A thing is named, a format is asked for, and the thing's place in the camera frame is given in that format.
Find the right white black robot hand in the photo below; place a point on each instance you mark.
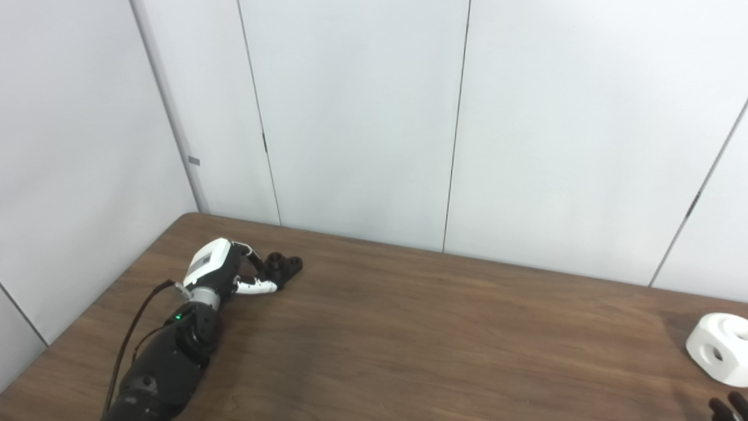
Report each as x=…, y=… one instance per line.
x=736, y=409

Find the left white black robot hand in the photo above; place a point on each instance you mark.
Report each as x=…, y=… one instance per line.
x=210, y=260

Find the round white plastic piece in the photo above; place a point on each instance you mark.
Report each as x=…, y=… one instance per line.
x=724, y=342

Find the black flanged holder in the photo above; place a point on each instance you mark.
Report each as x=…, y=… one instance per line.
x=286, y=269

